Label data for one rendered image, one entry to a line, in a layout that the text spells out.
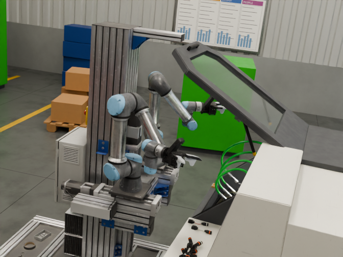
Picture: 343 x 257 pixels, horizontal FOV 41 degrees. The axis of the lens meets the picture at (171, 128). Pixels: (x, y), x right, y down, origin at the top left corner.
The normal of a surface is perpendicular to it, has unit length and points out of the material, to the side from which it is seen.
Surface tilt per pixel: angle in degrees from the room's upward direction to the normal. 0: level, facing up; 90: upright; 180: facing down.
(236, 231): 90
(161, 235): 0
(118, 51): 90
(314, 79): 90
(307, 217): 0
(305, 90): 90
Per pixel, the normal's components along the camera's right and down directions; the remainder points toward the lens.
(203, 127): -0.11, 0.31
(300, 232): -0.33, 0.27
